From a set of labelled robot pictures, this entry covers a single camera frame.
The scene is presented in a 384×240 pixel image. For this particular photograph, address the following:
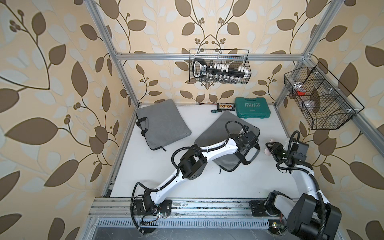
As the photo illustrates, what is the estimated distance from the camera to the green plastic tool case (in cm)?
111

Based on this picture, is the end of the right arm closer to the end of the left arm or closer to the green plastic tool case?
the end of the left arm

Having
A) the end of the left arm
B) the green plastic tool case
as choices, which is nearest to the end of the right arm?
the end of the left arm
